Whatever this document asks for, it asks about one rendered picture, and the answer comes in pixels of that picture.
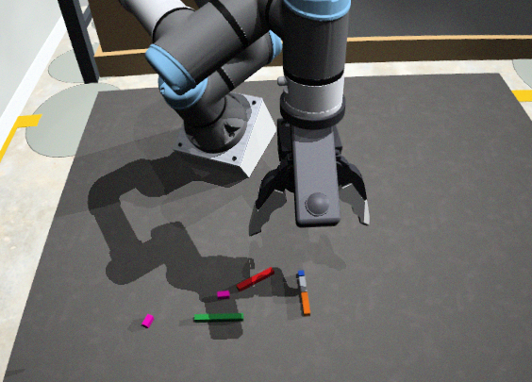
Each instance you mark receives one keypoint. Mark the green rod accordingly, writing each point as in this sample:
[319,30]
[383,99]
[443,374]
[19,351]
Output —
[214,318]

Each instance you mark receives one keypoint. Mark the small magenta block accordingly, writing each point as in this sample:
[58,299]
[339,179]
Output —
[223,295]
[147,321]

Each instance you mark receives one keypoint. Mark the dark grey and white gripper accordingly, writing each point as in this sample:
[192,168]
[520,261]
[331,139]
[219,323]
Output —
[271,191]

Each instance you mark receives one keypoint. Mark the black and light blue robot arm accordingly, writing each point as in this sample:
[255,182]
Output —
[188,46]

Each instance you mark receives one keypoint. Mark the orange rod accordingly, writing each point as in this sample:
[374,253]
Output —
[305,303]

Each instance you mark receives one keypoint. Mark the red rod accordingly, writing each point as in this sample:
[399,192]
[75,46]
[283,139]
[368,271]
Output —
[254,279]

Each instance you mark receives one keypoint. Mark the grey rod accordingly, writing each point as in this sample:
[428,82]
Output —
[302,282]

